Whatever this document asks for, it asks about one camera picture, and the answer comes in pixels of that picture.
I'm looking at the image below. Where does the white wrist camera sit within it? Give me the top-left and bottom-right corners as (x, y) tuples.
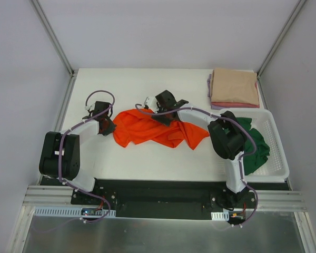
(144, 96), (157, 111)
(84, 105), (92, 111)

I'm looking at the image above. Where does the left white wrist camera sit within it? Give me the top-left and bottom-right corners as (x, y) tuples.
(84, 105), (92, 111)

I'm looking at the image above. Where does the green t shirt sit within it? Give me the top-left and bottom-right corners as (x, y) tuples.
(234, 117), (271, 176)

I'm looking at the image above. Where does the white plastic basket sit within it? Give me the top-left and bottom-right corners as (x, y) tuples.
(229, 108), (289, 183)

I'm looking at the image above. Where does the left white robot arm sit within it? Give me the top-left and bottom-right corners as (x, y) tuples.
(39, 101), (116, 205)

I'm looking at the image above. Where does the right aluminium post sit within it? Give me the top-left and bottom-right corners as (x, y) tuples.
(257, 0), (308, 80)

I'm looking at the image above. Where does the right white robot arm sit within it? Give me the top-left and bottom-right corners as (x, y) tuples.
(144, 90), (251, 211)

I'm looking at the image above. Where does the right white cable duct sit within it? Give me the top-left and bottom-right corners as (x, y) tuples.
(211, 210), (247, 221)

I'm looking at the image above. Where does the white cable duct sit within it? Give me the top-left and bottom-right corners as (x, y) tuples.
(34, 207), (116, 219)
(211, 210), (247, 221)

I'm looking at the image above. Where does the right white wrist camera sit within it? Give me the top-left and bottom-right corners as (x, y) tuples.
(144, 96), (157, 111)

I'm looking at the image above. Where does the aluminium post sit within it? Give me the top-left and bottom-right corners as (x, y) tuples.
(29, 0), (75, 76)
(257, 0), (308, 80)

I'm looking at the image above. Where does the left white cable duct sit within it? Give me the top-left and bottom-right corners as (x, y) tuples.
(34, 207), (116, 219)

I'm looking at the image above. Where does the left aluminium post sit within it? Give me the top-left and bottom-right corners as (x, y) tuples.
(29, 0), (75, 76)

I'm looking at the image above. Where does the folded pink t shirt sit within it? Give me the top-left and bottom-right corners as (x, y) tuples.
(212, 83), (260, 108)

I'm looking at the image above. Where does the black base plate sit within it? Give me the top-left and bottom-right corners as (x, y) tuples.
(41, 175), (292, 219)

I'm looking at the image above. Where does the folded lavender t shirt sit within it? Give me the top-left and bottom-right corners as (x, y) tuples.
(207, 74), (224, 110)

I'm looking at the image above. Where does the orange t shirt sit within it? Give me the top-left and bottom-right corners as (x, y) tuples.
(113, 109), (209, 150)

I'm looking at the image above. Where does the purple cable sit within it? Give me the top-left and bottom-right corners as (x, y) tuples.
(31, 90), (116, 232)
(135, 102), (259, 230)

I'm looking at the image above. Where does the folded beige t shirt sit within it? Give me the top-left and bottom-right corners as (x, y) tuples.
(210, 67), (259, 106)

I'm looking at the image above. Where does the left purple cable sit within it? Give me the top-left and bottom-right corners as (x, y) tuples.
(31, 90), (116, 232)

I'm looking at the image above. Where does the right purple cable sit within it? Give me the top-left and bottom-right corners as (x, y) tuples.
(135, 102), (259, 230)

